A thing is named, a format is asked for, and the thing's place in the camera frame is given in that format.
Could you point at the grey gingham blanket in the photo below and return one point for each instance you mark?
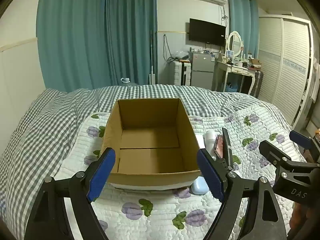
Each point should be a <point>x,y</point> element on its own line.
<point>45,130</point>

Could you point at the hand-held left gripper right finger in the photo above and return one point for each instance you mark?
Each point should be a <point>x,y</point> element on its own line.
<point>210,176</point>

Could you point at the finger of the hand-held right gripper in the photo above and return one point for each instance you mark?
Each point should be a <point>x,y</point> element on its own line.
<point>272,152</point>
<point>300,140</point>

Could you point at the white suitcase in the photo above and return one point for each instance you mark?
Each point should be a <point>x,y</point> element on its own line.
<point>180,73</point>

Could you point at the clear plastic bag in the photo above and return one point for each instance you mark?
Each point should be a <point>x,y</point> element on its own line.
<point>181,55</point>

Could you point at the light blue earbud case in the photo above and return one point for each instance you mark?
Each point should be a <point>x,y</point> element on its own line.
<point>199,186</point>

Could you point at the white louvred wardrobe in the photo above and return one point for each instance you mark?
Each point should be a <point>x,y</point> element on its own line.
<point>282,65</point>

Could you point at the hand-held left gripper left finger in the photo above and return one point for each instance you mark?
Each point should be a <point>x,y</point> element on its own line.
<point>101,176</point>

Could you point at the dark suitcase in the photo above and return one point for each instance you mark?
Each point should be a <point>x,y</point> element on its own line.
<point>256,82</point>

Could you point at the black wall television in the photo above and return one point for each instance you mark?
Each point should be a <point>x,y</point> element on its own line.
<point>207,32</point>

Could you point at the white oval mirror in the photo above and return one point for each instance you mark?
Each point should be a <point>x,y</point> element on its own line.
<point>234,41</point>

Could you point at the wide teal curtain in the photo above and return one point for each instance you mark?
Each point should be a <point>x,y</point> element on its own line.
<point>87,35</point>

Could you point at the grey small fridge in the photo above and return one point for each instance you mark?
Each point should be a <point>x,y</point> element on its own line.
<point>202,67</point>

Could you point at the white mop pole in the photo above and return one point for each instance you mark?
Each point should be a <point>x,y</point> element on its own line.
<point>151,60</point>

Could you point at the pink flat case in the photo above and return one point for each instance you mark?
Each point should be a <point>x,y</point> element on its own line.
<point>220,146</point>

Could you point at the narrow teal curtain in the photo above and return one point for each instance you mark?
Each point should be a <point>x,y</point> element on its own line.
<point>243,22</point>

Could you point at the brown cardboard box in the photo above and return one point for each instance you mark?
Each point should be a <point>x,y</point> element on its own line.
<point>150,135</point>

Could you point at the small white blue cloth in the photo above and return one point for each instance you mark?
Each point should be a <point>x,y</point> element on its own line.
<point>125,80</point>

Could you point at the white floral quilt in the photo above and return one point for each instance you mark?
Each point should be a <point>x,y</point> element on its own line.
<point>160,212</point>

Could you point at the white vanity table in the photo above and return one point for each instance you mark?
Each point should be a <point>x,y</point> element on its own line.
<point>235,69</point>

